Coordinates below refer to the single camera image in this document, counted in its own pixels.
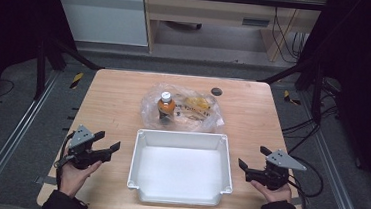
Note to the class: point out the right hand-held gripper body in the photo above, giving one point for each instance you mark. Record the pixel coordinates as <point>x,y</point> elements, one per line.
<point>281,160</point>

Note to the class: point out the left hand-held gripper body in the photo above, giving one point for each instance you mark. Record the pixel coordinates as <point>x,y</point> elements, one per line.
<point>82,136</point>

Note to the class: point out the person's right hand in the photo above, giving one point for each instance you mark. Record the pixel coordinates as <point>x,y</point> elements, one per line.
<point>275,194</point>

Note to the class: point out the person's left hand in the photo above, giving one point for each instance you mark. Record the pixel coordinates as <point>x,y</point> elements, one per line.
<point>73,179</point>

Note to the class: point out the yellow black floor tape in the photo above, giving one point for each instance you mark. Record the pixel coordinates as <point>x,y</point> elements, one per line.
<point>76,80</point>
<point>289,98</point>

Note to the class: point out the grey tape strip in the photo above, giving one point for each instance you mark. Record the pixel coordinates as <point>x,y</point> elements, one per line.
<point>45,180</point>

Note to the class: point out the clear plastic bag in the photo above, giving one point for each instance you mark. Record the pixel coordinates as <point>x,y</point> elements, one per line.
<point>205,121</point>

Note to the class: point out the white plastic bin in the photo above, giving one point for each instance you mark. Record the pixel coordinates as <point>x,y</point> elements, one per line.
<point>181,171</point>

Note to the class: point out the orange drink bottle white cap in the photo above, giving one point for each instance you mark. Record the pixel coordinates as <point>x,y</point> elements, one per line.
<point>166,108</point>

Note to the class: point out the black metal stand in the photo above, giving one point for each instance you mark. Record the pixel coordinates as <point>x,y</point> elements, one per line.
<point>40,73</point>
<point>317,95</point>

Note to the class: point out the dark round table grommet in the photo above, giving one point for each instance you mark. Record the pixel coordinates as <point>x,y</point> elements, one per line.
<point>216,91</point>

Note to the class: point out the yellow packet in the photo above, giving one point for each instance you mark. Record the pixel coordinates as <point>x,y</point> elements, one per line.
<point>197,102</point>

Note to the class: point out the white cabinet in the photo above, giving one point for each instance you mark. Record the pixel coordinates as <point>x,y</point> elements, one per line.
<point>103,18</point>

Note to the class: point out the black curtain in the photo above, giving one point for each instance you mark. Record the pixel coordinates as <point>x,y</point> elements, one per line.
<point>10,17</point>
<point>367,65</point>

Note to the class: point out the silver metal floor rail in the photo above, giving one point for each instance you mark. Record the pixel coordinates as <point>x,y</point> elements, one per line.
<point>338,176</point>
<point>6,147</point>

